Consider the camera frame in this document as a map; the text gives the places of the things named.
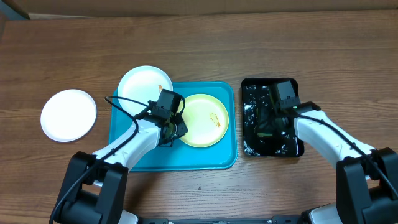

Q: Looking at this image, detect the yellow plate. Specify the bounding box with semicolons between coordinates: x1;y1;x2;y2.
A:
178;94;229;147

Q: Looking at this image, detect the green yellow sponge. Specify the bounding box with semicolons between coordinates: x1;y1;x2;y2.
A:
257;132;273;138

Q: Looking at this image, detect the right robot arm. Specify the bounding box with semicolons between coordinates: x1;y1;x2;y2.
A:
256;102;397;224

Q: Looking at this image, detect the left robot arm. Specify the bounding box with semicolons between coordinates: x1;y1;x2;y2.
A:
50;114;188;224

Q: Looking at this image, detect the black water tray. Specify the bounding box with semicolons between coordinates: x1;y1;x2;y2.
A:
241;78;304;157

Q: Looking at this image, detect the teal plastic tray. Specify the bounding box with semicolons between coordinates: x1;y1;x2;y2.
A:
108;81;238;172

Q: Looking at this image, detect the white plate with orange stain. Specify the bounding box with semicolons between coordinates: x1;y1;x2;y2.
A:
117;65;173;115

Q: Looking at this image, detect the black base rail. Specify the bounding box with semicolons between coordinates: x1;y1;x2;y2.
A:
138;215;305;224

